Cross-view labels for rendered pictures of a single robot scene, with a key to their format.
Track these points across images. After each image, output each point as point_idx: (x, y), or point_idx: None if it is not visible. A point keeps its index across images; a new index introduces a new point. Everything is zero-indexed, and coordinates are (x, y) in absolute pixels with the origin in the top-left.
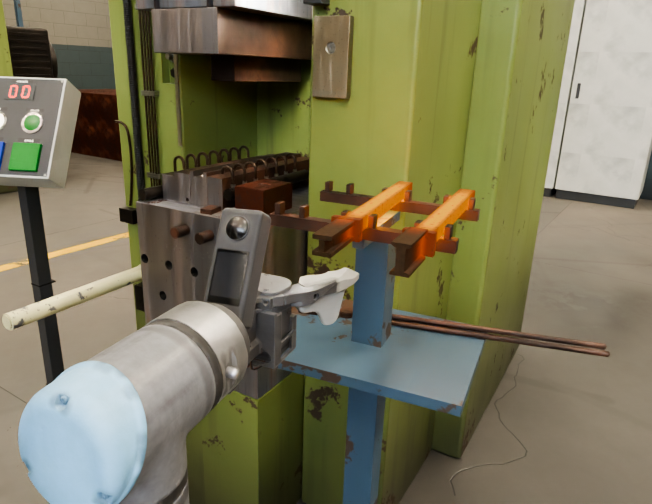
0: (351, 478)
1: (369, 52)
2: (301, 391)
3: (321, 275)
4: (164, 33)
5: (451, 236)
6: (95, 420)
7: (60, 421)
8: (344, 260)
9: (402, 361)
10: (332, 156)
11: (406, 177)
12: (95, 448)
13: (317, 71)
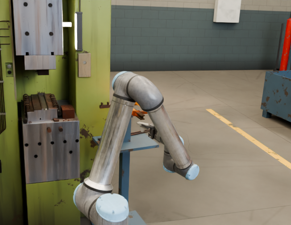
0: (123, 181)
1: (95, 63)
2: None
3: None
4: (31, 63)
5: None
6: (181, 138)
7: None
8: (90, 125)
9: (138, 142)
10: (85, 93)
11: (109, 96)
12: (182, 141)
13: (80, 69)
